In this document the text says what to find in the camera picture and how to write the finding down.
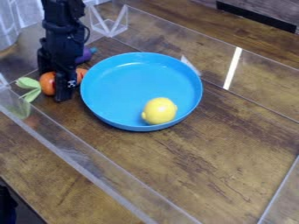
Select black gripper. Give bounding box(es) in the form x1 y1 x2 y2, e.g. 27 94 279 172
37 22 87 102

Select orange toy carrot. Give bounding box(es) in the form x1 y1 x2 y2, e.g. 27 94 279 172
15 72 56 102

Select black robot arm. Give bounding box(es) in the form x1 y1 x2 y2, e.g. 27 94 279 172
37 0 89 102

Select blue round tray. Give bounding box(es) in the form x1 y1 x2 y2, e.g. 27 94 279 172
80 52 203 132

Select purple toy eggplant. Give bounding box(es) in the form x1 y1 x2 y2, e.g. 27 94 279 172
75 46 97 64

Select white grid curtain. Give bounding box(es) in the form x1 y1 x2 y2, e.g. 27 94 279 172
0 0 43 52

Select yellow toy lemon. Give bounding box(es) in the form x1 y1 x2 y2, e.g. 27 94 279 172
142 97 178 125

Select clear acrylic enclosure wall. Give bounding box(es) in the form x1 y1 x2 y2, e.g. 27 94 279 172
0 0 299 224

